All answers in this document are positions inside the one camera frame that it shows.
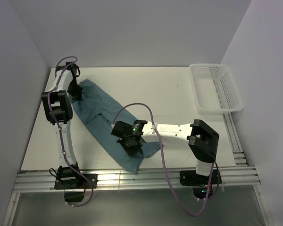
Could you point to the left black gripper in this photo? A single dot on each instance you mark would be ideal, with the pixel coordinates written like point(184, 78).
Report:
point(77, 94)

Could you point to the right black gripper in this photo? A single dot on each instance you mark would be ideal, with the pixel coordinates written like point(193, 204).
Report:
point(131, 151)

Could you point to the teal blue t shirt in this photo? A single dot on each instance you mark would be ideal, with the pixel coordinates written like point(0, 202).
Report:
point(97, 110)

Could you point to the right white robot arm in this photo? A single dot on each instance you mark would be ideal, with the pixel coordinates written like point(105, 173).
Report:
point(198, 136)

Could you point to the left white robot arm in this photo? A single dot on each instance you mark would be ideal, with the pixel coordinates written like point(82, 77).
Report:
point(59, 113)

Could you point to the white perforated plastic basket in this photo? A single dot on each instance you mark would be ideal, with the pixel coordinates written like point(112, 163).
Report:
point(215, 90)

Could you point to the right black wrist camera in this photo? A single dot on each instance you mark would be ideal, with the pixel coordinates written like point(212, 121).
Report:
point(122, 130)

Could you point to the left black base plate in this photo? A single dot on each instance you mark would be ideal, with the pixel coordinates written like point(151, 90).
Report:
point(89, 180)

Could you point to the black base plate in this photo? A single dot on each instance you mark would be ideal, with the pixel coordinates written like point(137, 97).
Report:
point(190, 178)
point(89, 180)

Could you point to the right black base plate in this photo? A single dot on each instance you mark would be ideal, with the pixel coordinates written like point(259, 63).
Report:
point(190, 178)

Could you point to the aluminium rail frame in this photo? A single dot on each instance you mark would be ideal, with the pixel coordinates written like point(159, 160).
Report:
point(240, 175)

